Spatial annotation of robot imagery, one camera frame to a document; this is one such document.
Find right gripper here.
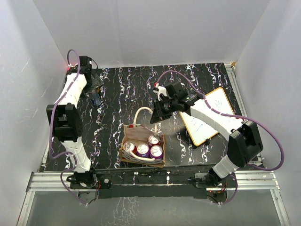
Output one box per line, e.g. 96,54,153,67
150,98,178,124

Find blue red-top soda can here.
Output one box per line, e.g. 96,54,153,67
91,90,102,107

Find red soda can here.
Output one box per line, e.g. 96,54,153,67
147,135,161,146
123,141,137,154

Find burlap watermelon canvas bag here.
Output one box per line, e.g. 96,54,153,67
119,107,166,168

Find purple fanta can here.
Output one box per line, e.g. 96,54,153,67
150,145,164,159
136,143,150,158

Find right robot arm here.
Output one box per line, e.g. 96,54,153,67
150,81,263,187

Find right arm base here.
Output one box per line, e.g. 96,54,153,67
189,173,237,193

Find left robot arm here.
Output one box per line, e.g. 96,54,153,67
46,56,103,188

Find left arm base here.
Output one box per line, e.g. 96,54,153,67
66,168,112,189

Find orange-framed whiteboard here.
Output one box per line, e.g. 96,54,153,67
180,87,242,146

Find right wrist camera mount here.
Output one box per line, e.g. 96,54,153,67
153,82,169,101

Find aluminium front rail frame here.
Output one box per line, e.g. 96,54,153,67
18,171,290,226

